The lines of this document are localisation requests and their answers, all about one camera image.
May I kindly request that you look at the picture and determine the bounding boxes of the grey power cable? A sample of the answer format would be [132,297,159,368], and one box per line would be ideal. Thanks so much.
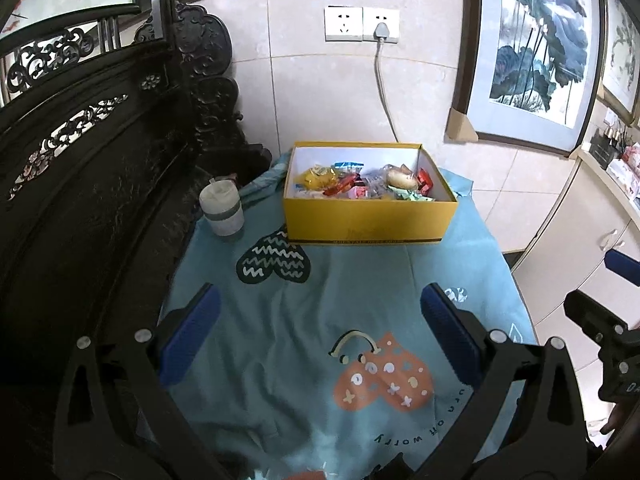
[374,37,401,142]

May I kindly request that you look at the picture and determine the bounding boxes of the cardboard corner protector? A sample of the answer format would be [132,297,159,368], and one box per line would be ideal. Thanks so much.
[444,107,478,142]

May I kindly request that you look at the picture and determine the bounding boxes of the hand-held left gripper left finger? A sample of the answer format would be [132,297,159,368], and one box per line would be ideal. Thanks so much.
[52,282,223,480]

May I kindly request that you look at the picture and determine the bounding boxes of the pile of mixed snacks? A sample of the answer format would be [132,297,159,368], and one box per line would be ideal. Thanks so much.
[292,160,441,202]

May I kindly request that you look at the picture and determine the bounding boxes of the framed lotus painting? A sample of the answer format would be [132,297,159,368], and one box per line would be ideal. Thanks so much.
[452,0,608,156]

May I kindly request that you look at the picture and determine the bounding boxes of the yellow cardboard box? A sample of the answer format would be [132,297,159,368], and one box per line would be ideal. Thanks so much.
[282,141,459,246]

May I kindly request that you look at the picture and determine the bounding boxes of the teal printed tablecloth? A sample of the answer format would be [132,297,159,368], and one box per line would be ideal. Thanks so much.
[157,152,538,480]

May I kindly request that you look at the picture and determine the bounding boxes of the person's right hand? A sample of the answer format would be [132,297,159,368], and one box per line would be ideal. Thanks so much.
[600,402,628,436]

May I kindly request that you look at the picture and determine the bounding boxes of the dark carved wooden bench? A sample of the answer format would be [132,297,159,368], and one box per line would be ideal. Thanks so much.
[0,0,273,480]

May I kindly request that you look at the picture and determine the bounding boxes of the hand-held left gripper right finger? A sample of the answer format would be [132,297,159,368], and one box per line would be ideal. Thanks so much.
[420,282,588,480]

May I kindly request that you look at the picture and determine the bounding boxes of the white cabinet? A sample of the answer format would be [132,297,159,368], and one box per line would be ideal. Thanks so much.
[510,145,640,411]

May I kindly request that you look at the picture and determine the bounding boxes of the framed bird painting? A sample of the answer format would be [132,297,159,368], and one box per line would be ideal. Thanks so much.
[597,0,640,126]

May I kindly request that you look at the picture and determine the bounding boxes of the dark brush holder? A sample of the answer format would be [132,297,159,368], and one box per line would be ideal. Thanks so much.
[590,125,628,171]

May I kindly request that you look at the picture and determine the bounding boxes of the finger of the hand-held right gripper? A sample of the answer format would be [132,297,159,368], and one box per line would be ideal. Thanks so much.
[604,249,640,286]
[564,290,628,346]

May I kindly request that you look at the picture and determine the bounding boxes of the white lidded cup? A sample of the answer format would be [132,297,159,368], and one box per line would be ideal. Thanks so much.
[199,176,246,237]

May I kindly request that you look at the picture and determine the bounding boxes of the white wall socket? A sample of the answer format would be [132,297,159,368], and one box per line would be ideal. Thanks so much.
[324,6,364,42]
[362,7,401,44]

